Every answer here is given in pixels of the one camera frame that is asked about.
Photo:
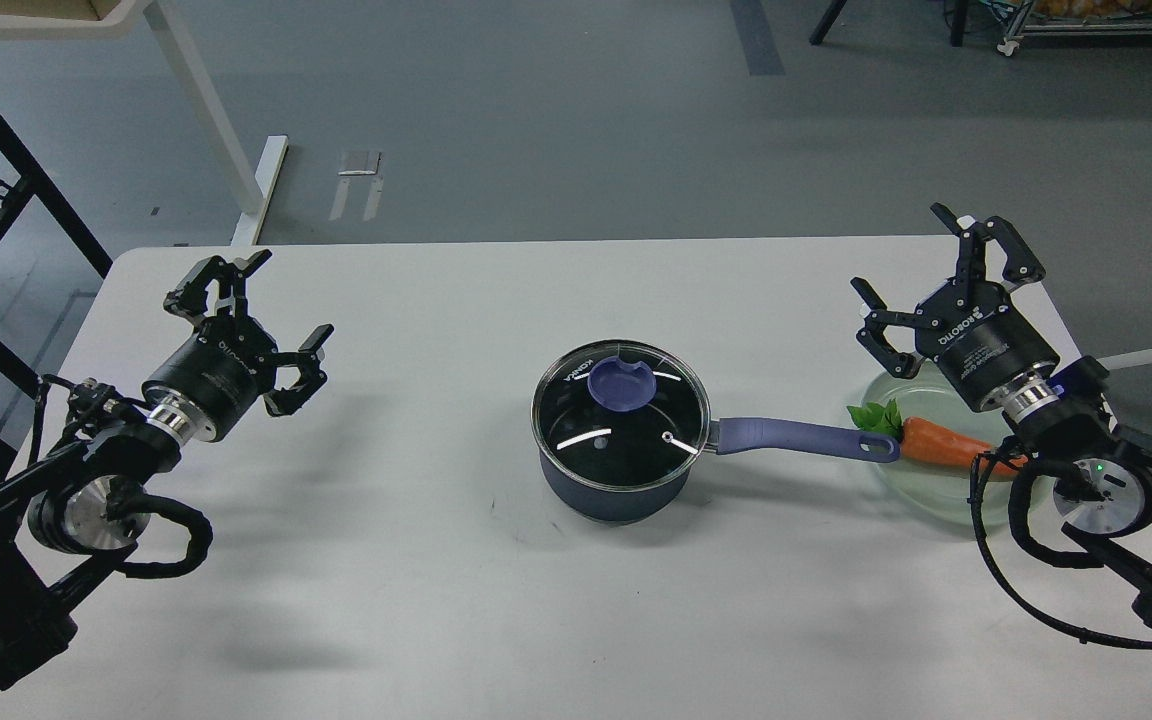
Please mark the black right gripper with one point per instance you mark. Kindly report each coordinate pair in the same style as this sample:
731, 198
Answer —
980, 342

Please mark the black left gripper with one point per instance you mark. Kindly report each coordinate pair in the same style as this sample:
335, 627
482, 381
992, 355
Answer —
217, 369

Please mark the glass pot lid blue knob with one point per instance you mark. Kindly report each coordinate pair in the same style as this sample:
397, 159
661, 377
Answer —
620, 415

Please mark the blue saucepan with handle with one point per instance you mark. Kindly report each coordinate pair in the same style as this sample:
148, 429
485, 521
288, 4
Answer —
731, 435

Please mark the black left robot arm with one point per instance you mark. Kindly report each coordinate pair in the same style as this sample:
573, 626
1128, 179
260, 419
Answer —
82, 512

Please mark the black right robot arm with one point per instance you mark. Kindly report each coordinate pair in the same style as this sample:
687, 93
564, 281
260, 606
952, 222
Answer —
1081, 497

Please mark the orange toy carrot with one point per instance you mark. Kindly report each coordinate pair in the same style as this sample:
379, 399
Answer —
921, 441

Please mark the pale green glass plate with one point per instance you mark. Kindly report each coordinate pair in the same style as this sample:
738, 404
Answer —
939, 491

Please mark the black furniture legs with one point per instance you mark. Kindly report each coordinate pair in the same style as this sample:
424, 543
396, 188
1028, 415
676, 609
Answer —
943, 22

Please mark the wheeled metal cart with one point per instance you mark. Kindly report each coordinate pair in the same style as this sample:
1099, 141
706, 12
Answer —
1073, 19

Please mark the white desk frame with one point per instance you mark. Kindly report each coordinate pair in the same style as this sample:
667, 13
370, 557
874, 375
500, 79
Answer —
252, 183

